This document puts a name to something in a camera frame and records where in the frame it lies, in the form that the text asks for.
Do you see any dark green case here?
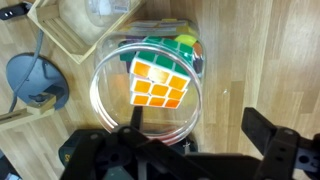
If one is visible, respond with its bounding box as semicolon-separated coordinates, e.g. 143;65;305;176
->
58;129;200;168

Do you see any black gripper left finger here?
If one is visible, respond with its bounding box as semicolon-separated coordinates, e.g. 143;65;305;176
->
129;105;145;132

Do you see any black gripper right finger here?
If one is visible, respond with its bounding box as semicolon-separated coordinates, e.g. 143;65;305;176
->
240;107;278;158

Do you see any orange green cube inside jar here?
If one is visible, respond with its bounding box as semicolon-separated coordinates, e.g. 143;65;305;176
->
129;35;194;110

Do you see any clear jar with puzzle cubes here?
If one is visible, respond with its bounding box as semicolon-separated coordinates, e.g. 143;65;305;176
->
89;19;207;147

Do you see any slatted wooden tray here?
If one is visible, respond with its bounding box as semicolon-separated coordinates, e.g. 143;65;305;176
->
27;0;148;65

